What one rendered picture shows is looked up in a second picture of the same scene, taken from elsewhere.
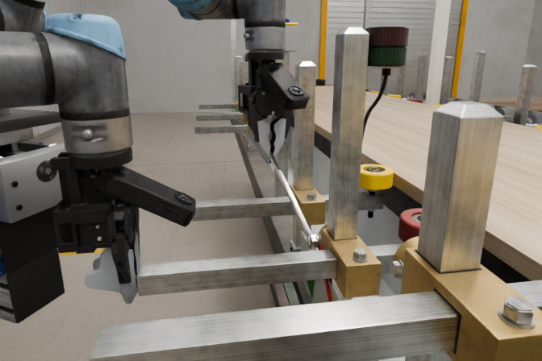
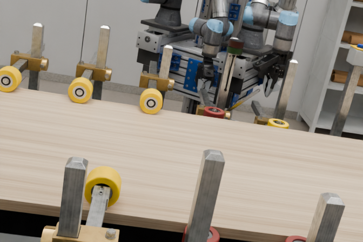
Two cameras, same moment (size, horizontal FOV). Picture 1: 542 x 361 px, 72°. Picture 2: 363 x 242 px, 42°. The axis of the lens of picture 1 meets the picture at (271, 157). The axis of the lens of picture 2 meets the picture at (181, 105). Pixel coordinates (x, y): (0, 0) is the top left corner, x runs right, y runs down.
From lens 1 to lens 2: 2.06 m
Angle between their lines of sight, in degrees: 88
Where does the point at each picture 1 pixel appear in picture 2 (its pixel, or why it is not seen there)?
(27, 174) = not seen: hidden behind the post
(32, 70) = (199, 28)
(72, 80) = (203, 33)
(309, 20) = not seen: outside the picture
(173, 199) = (206, 70)
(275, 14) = (277, 33)
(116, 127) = (206, 46)
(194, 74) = not seen: outside the picture
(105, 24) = (210, 22)
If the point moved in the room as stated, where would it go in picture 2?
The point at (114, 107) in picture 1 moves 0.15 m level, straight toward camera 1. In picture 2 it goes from (207, 41) to (175, 38)
